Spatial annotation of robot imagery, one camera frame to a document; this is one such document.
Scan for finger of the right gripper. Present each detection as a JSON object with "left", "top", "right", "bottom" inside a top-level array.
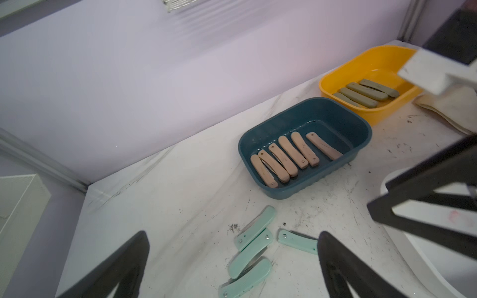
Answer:
[{"left": 367, "top": 135, "right": 477, "bottom": 259}]

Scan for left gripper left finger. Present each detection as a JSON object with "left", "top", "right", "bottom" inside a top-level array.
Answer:
[{"left": 60, "top": 230, "right": 150, "bottom": 298}]

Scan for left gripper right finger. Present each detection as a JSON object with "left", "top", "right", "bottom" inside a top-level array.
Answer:
[{"left": 317, "top": 232, "right": 405, "bottom": 298}]

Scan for olive knife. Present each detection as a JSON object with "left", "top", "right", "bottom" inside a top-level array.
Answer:
[
  {"left": 346, "top": 83, "right": 389, "bottom": 101},
  {"left": 339, "top": 88, "right": 378, "bottom": 108},
  {"left": 359, "top": 79, "right": 400, "bottom": 98},
  {"left": 334, "top": 93, "right": 363, "bottom": 108}
]

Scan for pink knife top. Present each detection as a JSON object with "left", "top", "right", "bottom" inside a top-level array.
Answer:
[{"left": 250, "top": 155, "right": 278, "bottom": 189}]

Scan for pink knife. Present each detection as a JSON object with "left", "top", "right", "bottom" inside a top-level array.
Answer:
[
  {"left": 278, "top": 135, "right": 309, "bottom": 170},
  {"left": 268, "top": 143, "right": 298, "bottom": 178},
  {"left": 250, "top": 155, "right": 278, "bottom": 189},
  {"left": 258, "top": 150, "right": 290, "bottom": 183},
  {"left": 306, "top": 132, "right": 343, "bottom": 161},
  {"left": 291, "top": 132, "right": 320, "bottom": 167}
]

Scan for dark teal storage box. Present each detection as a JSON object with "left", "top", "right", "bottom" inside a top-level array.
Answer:
[{"left": 238, "top": 98, "right": 372, "bottom": 200}]

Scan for yellow storage box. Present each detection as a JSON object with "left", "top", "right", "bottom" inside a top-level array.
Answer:
[{"left": 319, "top": 45, "right": 422, "bottom": 125}]

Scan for mint knife short middle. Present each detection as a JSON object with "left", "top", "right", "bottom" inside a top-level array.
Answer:
[{"left": 278, "top": 229, "right": 318, "bottom": 255}]

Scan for white green work glove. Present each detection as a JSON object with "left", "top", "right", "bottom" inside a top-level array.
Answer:
[{"left": 414, "top": 85, "right": 477, "bottom": 135}]

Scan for mint knife lower middle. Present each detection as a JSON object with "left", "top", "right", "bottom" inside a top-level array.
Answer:
[{"left": 218, "top": 258, "right": 272, "bottom": 298}]

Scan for mint knife upper middle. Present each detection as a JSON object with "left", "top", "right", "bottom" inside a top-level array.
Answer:
[{"left": 228, "top": 228, "right": 274, "bottom": 279}]

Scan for mint knife top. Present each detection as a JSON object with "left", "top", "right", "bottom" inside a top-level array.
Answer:
[{"left": 234, "top": 206, "right": 277, "bottom": 252}]

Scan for aluminium frame struts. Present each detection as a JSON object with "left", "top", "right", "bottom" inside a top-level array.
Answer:
[{"left": 1, "top": 1, "right": 411, "bottom": 188}]

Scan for white wire wall basket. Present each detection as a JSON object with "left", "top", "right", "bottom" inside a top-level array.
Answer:
[{"left": 161, "top": 0, "right": 206, "bottom": 13}]

